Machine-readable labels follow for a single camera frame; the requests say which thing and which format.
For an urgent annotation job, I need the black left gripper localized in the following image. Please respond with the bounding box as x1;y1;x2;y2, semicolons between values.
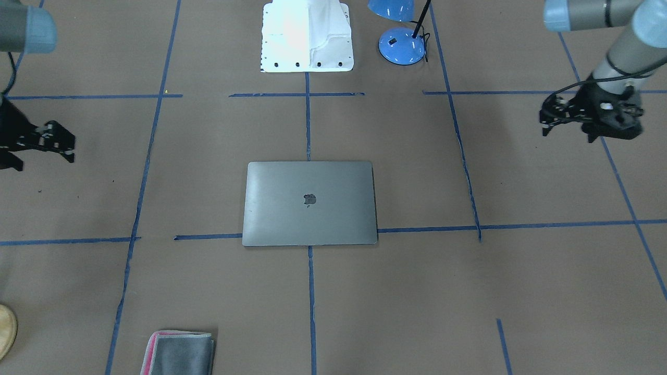
540;78;605;137

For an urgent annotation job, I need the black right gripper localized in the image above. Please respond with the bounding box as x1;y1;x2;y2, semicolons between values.
1;99;76;171

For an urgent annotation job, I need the grey laptop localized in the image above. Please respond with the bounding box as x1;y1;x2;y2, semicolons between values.
241;161;377;247

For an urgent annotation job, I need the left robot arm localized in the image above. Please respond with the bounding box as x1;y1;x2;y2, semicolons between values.
539;1;666;142

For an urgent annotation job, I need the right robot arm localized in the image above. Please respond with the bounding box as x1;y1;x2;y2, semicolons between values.
1;1;76;172

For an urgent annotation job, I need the wooden mug tree stand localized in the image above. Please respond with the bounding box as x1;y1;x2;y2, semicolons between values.
1;304;18;360

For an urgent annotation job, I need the blue desk lamp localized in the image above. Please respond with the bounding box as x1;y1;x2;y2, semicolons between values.
367;1;431;66

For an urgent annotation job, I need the grey and pink folded cloth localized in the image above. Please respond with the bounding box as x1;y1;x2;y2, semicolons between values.
140;330;215;374

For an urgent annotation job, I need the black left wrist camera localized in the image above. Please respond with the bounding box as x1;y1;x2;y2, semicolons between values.
581;90;644;143

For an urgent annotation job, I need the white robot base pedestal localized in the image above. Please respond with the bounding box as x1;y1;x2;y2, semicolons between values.
260;1;354;73

